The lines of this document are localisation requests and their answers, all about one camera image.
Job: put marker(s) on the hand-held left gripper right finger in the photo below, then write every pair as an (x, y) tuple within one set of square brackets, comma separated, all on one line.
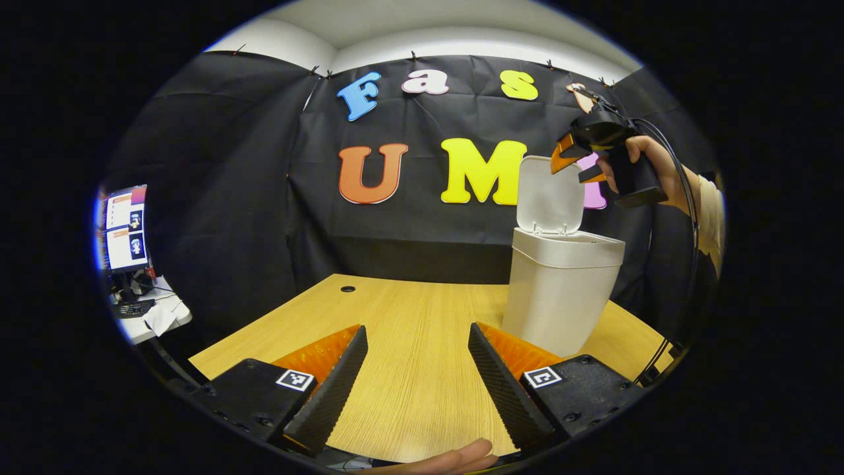
[(501, 389)]

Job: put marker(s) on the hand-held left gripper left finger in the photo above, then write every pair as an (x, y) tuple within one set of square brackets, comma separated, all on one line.
[(333, 396)]

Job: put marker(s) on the black backdrop cloth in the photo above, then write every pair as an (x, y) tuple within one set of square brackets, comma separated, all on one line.
[(231, 231)]

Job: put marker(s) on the black keyboard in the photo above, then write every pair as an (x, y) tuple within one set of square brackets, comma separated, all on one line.
[(135, 308)]

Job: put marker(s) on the wooden desktop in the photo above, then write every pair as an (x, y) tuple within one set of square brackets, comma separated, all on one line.
[(422, 343)]

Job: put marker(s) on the computer monitor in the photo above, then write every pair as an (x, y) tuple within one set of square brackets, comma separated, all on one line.
[(126, 231)]

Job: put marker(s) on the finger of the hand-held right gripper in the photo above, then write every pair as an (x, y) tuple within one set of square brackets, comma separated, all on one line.
[(567, 153), (593, 175)]

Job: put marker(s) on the white side table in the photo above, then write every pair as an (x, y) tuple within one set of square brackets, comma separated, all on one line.
[(168, 320)]

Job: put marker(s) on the white paper sheet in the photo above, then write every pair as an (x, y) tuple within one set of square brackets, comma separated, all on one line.
[(160, 320)]

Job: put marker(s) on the white desktop garbage bin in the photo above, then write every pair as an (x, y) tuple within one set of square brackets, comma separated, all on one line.
[(560, 297)]

